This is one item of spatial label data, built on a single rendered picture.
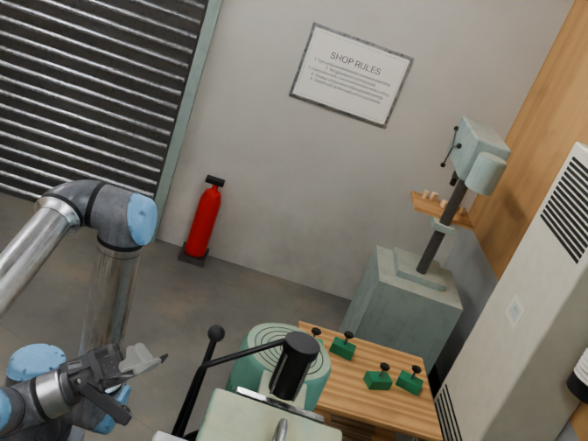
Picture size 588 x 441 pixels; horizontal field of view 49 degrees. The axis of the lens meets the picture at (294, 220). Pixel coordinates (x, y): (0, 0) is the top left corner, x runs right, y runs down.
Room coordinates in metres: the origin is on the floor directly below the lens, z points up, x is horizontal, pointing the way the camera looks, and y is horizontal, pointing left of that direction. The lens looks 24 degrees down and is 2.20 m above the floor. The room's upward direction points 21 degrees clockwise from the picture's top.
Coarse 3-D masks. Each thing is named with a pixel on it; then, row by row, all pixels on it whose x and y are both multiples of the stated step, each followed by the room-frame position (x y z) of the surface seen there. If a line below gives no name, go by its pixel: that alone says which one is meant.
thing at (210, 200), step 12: (216, 180) 3.81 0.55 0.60; (204, 192) 3.80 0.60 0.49; (216, 192) 3.80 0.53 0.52; (204, 204) 3.76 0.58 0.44; (216, 204) 3.78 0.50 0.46; (204, 216) 3.76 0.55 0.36; (216, 216) 3.82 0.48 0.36; (192, 228) 3.78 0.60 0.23; (204, 228) 3.76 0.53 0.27; (192, 240) 3.76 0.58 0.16; (204, 240) 3.77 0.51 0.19; (180, 252) 3.75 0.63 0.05; (192, 252) 3.76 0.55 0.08; (204, 252) 3.80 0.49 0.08; (192, 264) 3.74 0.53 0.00; (204, 264) 3.75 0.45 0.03
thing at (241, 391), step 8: (240, 392) 0.84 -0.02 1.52; (248, 392) 0.84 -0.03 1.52; (256, 400) 0.84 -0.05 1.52; (264, 400) 0.84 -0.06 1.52; (272, 400) 0.84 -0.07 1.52; (280, 408) 0.84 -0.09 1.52; (288, 408) 0.84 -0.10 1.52; (296, 408) 0.85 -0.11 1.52; (304, 416) 0.84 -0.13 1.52; (312, 416) 0.84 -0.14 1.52; (320, 416) 0.85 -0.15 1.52
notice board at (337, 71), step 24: (312, 24) 3.94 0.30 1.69; (312, 48) 3.95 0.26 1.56; (336, 48) 3.96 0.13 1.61; (360, 48) 3.98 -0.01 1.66; (384, 48) 3.99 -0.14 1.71; (312, 72) 3.95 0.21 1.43; (336, 72) 3.97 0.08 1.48; (360, 72) 3.98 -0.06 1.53; (384, 72) 4.00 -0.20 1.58; (408, 72) 4.01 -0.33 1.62; (312, 96) 3.96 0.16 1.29; (336, 96) 3.97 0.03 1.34; (360, 96) 3.99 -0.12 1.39; (384, 96) 4.00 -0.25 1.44; (384, 120) 4.01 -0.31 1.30
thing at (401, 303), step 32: (480, 128) 3.38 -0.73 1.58; (480, 160) 3.00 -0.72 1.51; (416, 192) 3.56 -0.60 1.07; (480, 192) 2.97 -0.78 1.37; (448, 224) 3.26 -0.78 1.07; (384, 256) 3.39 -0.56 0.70; (416, 256) 3.46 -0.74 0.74; (384, 288) 3.07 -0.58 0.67; (416, 288) 3.15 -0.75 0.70; (448, 288) 3.29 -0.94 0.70; (352, 320) 3.26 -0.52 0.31; (384, 320) 3.08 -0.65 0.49; (416, 320) 3.09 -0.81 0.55; (448, 320) 3.10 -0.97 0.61; (416, 352) 3.09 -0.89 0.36
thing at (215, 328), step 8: (216, 328) 1.07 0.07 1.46; (208, 336) 1.06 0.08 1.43; (216, 336) 1.06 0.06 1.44; (224, 336) 1.08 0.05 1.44; (208, 344) 1.06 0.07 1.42; (208, 352) 1.05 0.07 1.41; (208, 360) 1.04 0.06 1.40; (200, 376) 1.02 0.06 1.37; (200, 384) 1.02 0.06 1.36; (192, 400) 1.00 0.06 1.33; (192, 408) 0.99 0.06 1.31; (184, 424) 0.97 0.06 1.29; (184, 432) 0.97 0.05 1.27
